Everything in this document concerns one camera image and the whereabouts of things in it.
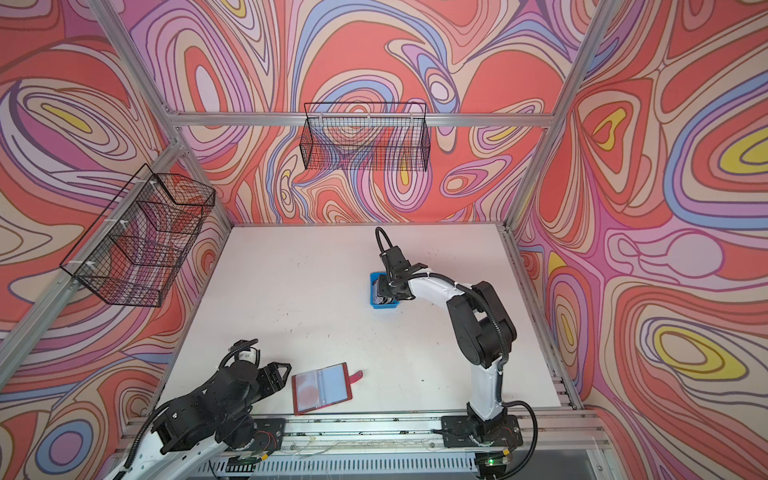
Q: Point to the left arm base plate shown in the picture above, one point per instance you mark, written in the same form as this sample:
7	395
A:
259	435

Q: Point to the red leather card holder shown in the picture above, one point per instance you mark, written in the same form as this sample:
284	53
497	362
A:
321	388

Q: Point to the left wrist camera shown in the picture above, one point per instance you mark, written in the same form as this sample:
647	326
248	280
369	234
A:
251	355

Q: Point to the black wire basket left wall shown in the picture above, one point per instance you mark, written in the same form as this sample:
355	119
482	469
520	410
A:
131	255

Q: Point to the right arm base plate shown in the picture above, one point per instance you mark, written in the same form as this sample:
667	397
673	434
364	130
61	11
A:
468	431

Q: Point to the blue plastic tray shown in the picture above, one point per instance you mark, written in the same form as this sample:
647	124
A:
376	300

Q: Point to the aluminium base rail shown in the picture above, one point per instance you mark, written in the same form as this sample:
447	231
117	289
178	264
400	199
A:
558	444

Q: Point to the black wire basket wall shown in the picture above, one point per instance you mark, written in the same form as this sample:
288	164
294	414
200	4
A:
131	255
365	136

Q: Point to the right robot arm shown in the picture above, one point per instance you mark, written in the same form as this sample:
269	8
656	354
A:
484	334

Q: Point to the black wire basket back wall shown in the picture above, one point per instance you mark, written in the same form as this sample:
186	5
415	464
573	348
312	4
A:
365	136

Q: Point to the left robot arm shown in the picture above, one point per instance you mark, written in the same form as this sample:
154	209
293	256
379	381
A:
190	431

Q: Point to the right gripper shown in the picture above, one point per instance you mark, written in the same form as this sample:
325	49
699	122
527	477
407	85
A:
383	288

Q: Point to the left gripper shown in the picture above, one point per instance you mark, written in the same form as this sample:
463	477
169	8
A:
277	380

